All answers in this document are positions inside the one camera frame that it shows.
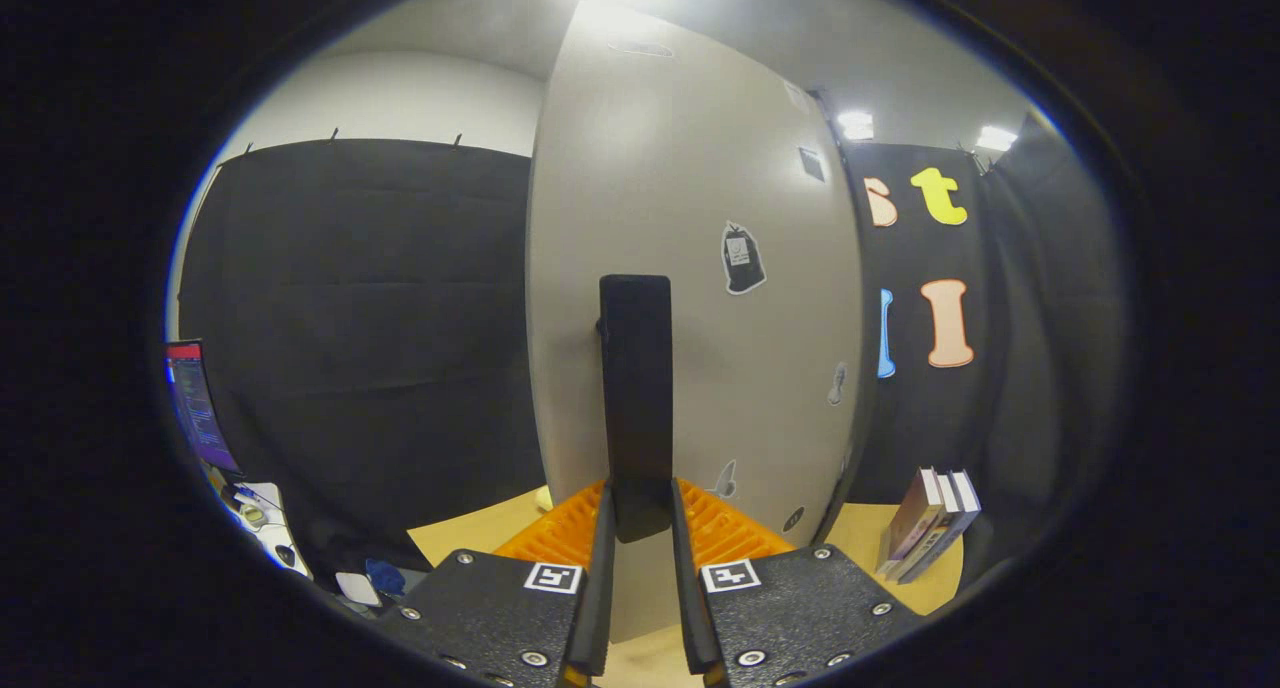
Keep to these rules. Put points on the long ceiling light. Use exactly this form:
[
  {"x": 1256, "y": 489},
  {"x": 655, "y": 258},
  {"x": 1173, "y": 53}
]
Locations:
[
  {"x": 997, "y": 138},
  {"x": 856, "y": 125}
]

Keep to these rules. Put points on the beige cabinet door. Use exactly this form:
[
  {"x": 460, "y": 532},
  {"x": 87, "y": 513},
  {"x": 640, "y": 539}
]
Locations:
[{"x": 700, "y": 168}]

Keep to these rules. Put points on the black backdrop cloth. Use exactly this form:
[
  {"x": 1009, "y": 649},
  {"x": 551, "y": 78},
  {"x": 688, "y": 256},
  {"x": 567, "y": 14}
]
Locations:
[{"x": 360, "y": 318}]

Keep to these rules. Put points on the white flat object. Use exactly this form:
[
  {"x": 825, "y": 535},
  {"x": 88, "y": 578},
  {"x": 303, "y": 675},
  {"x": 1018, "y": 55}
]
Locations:
[{"x": 357, "y": 588}]

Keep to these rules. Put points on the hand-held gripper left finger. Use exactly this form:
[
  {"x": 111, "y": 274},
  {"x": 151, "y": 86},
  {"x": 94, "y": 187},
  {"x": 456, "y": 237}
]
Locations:
[{"x": 500, "y": 608}]

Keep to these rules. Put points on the brown cover book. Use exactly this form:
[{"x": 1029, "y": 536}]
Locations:
[{"x": 938, "y": 538}]

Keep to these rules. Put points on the blue cloth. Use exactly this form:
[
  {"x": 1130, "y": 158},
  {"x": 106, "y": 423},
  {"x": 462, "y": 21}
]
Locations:
[{"x": 385, "y": 576}]

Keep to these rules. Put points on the white side table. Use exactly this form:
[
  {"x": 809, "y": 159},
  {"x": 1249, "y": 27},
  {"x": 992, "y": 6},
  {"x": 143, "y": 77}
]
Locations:
[{"x": 272, "y": 530}]

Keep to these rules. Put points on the computer monitor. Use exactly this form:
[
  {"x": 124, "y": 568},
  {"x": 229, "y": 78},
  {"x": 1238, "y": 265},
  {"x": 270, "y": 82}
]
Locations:
[{"x": 195, "y": 408}]

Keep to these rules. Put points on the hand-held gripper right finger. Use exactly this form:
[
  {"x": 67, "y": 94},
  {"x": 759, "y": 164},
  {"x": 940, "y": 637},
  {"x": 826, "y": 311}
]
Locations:
[{"x": 790, "y": 608}]

